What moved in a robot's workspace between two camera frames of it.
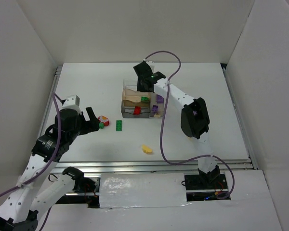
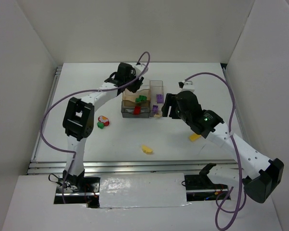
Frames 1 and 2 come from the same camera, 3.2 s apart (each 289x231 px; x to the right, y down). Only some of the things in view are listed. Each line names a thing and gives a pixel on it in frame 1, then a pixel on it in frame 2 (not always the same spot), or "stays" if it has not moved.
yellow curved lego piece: (146, 149) stays
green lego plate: (119, 125) to (141, 98)
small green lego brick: (101, 125) stays
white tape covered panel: (130, 190) stays
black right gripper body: (142, 84) to (173, 106)
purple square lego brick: (159, 99) stays
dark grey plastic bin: (127, 109) stays
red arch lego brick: (137, 110) stays
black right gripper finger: (148, 86) to (175, 113)
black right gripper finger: (142, 84) to (170, 99)
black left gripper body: (85, 123) to (136, 84)
